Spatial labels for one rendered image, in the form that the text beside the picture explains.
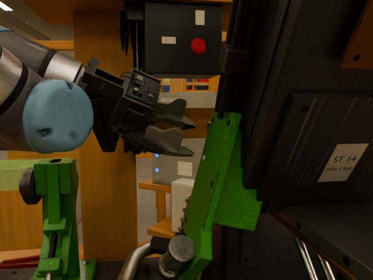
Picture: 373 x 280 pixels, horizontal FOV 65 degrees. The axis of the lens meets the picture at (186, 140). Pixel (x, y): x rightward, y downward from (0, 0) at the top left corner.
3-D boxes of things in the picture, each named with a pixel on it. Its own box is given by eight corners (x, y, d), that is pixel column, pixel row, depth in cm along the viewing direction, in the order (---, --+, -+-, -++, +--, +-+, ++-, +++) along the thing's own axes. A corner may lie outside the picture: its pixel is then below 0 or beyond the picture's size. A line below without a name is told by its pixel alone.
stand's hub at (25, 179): (33, 209, 57) (30, 171, 56) (15, 210, 56) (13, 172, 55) (45, 197, 64) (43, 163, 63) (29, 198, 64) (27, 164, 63)
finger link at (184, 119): (208, 112, 52) (160, 101, 47) (192, 131, 56) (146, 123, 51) (205, 99, 53) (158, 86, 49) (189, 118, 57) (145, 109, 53)
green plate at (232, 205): (248, 268, 42) (288, 127, 41) (194, 258, 41) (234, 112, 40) (225, 233, 53) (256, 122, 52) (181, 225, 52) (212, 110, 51)
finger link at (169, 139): (202, 151, 45) (151, 119, 44) (185, 170, 50) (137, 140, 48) (207, 138, 48) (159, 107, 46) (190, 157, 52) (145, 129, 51)
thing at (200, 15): (222, 74, 66) (223, 3, 64) (145, 73, 63) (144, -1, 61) (208, 79, 78) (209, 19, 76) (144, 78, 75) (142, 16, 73)
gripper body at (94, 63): (159, 114, 43) (77, 79, 39) (139, 145, 49) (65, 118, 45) (165, 80, 48) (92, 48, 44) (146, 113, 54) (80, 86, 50)
